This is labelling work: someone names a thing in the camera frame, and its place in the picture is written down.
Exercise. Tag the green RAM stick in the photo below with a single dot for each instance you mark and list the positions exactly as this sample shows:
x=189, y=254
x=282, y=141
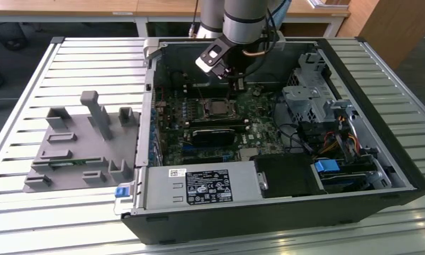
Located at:
x=78, y=162

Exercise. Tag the grey power supply unit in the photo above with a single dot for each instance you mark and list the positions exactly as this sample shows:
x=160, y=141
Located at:
x=162, y=191

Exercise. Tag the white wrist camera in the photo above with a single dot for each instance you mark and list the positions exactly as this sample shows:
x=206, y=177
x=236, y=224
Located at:
x=209, y=59

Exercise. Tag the black PC case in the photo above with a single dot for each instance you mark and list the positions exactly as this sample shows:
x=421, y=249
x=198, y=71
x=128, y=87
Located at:
x=233, y=225

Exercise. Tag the blue case latch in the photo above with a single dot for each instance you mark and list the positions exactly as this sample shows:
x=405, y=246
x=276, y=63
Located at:
x=122, y=192

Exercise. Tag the blue disk carrier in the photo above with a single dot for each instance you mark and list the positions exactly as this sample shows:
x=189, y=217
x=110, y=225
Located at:
x=326, y=166

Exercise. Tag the black graphics card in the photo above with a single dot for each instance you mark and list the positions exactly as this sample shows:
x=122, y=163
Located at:
x=212, y=136

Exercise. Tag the grey parts rack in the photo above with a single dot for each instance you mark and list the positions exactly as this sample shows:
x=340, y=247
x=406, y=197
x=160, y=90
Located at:
x=81, y=148

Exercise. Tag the green motherboard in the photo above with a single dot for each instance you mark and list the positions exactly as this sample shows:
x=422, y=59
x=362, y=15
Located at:
x=261, y=125

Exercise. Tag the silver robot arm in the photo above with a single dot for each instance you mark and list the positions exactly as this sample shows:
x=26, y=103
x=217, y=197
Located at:
x=244, y=24

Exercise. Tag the wooden cabinet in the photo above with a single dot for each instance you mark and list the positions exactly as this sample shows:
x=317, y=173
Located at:
x=393, y=26

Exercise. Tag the white paper stack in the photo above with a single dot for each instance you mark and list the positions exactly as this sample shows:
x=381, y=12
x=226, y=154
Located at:
x=318, y=2

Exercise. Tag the silver CPU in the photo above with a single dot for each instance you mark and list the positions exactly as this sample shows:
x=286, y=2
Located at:
x=221, y=107

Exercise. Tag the silver drive cage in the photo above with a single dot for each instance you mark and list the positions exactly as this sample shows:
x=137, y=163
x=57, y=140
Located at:
x=301, y=101

